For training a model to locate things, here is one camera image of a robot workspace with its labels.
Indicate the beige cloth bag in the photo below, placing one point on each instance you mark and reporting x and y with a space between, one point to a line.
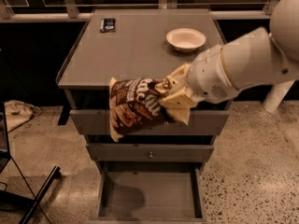
18 112

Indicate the grey open bottom drawer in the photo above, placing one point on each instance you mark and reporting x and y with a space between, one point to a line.
150 195

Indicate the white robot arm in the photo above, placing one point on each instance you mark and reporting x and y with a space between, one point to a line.
261 57

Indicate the white pillar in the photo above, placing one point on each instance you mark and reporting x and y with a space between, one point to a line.
276 95

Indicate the grey middle drawer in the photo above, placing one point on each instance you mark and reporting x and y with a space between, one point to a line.
150 152

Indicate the brown chip bag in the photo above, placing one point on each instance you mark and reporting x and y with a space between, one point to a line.
134 106

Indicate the metal window railing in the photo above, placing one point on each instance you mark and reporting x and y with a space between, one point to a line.
149 3

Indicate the white bowl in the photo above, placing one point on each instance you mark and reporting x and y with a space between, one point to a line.
186 40

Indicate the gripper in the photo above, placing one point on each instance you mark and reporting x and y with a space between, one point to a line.
207 74

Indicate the grey drawer cabinet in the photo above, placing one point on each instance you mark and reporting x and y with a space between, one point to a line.
137 48

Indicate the grey top drawer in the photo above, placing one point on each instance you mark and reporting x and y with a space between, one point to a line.
201 122

